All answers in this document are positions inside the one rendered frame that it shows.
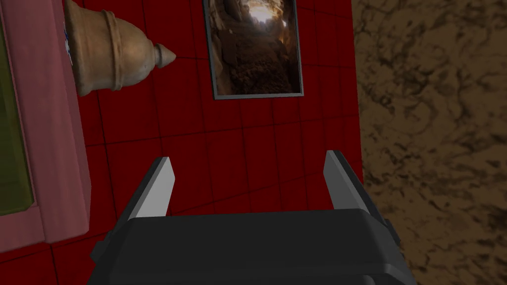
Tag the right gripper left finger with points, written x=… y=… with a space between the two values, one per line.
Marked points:
x=155 y=194

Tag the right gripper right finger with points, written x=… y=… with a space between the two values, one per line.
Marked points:
x=345 y=186

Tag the pink cabinet with glass door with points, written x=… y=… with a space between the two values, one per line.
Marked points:
x=35 y=130

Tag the brown bell-shaped vase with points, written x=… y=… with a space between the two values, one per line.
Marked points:
x=109 y=49

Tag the grey framed cave picture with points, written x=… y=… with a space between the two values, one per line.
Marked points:
x=253 y=47

